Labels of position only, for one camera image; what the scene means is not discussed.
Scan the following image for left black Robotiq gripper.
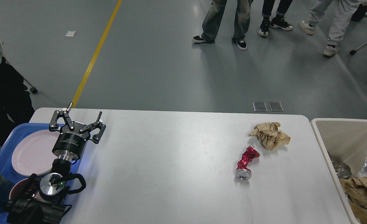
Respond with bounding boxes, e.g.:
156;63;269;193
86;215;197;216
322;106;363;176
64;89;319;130
49;103;107;161

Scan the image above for foil sheet top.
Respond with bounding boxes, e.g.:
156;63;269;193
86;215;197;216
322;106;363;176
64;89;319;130
327;152;352;180

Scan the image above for pink plate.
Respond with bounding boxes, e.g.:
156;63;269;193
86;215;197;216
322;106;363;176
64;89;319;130
11;129;59;177

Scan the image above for pink HOME mug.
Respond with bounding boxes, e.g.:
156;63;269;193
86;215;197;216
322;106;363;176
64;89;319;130
9;178;41;200

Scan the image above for red foil wrapper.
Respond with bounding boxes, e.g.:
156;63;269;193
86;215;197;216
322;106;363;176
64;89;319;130
235;146;260;180

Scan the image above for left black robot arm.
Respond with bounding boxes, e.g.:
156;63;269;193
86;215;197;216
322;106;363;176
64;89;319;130
5;102;106;224

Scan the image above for brown paper in foil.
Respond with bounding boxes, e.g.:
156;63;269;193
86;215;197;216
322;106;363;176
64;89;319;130
339;177;367;209

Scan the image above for beige plastic bin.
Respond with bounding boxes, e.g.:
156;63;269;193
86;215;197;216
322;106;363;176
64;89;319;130
311;118;367;224

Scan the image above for white rolling chair base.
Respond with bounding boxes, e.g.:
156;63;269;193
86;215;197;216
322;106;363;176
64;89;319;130
2;54;38;95

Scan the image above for seated person black pants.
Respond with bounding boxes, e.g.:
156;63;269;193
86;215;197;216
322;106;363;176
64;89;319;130
0;42;34;146

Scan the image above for crumpled brown paper ball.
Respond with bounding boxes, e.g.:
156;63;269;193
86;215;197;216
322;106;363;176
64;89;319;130
248;122;291;151

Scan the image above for right metal floor plate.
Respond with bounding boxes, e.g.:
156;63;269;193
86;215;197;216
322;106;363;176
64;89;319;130
268;101;284;112

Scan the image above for metal floor plate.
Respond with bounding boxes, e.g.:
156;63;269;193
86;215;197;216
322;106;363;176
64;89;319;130
252;101;268;112
268;101;284;112

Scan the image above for tripod stand leg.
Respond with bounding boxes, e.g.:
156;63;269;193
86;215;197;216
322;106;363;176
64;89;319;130
349;41;367;55

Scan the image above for left metal floor plate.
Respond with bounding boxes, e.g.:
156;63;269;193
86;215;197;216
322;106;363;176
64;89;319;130
252;101;268;112

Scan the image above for person black hoodie faded jeans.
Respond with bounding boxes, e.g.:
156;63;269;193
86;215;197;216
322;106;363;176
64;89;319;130
192;0;254;51

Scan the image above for person grey sweatpants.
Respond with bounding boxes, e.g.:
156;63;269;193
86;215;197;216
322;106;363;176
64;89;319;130
299;0;364;57

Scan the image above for person dark jeans black sneakers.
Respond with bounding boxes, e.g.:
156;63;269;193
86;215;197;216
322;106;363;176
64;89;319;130
258;0;294;37

